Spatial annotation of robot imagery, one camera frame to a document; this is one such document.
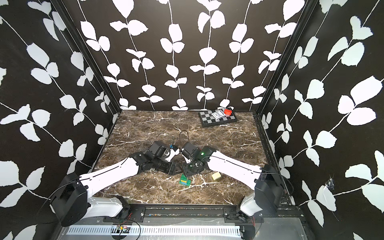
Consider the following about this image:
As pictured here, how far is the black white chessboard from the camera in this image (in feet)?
3.71

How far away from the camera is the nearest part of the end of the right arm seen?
1.80 ft

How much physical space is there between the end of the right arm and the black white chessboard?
1.56 feet
